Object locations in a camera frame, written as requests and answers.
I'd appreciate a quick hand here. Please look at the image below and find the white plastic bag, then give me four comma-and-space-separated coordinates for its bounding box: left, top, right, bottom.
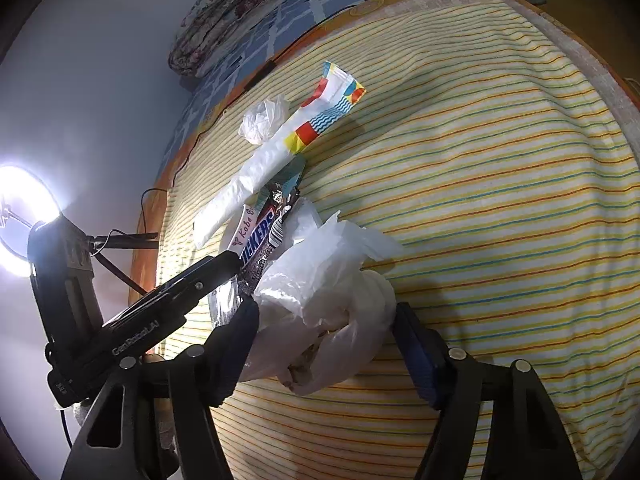
242, 197, 404, 396

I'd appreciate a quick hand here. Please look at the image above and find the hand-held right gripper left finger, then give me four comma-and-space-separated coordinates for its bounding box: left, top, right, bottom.
60, 300, 262, 480

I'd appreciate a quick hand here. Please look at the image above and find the black light stand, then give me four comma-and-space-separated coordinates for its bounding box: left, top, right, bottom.
85, 229, 162, 297

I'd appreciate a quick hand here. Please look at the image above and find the black cable with switch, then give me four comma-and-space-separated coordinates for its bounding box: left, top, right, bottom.
140, 2, 363, 236

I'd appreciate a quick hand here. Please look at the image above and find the long white colourful-print wrapper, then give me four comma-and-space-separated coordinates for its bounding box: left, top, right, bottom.
192, 60, 367, 251

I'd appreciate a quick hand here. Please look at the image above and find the blue checked bedsheet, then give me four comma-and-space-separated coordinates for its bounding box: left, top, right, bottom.
170, 0, 367, 162

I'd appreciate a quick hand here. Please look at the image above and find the silver foil wrapper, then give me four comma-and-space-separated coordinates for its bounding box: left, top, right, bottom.
207, 280, 253, 337

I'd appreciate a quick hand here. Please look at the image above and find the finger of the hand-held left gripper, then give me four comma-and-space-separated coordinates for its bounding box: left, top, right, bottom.
106, 251, 247, 328

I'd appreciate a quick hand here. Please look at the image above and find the white ring light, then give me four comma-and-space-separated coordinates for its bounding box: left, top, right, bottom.
0, 164, 64, 279

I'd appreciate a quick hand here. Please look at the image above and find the striped yellow blanket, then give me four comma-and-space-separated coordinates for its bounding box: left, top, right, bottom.
155, 0, 640, 480

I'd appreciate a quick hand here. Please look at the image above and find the white pink-print wrapper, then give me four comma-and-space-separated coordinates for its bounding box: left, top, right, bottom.
227, 204, 261, 256

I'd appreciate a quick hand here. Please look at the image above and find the brown candy bar wrapper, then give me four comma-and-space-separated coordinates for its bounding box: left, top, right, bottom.
235, 185, 304, 302

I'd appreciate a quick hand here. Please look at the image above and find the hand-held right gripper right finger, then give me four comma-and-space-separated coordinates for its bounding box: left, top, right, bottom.
391, 301, 584, 480

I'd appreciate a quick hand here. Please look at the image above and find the folded floral quilt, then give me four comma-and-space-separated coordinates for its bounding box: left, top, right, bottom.
167, 0, 304, 79

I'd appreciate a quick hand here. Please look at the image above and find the crumpled white plastic wrap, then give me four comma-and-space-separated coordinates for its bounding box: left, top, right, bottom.
238, 94, 292, 147

